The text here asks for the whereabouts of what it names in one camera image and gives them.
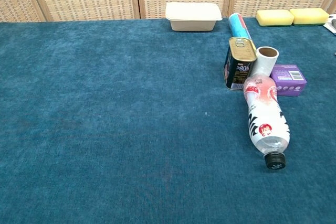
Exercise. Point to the white paper roll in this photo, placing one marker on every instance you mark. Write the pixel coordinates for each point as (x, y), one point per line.
(263, 64)

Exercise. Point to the blue table cloth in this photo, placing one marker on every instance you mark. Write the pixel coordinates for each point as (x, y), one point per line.
(105, 116)

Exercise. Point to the beige lidded food container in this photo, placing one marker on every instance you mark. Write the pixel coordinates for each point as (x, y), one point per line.
(193, 15)

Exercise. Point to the gold lidded luncheon meat can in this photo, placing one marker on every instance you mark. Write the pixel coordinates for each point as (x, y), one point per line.
(241, 51)

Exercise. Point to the blue cling wrap roll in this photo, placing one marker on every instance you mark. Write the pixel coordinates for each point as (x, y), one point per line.
(237, 28)

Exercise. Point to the white red plastic bottle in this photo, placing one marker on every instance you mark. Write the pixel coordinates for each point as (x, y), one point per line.
(267, 119)

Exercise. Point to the small purple box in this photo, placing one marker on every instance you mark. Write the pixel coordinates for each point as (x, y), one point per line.
(288, 79)

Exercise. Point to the yellow sponge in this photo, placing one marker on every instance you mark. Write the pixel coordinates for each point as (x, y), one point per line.
(274, 17)
(309, 15)

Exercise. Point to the correction tape blister pack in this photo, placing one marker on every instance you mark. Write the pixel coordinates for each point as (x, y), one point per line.
(331, 26)

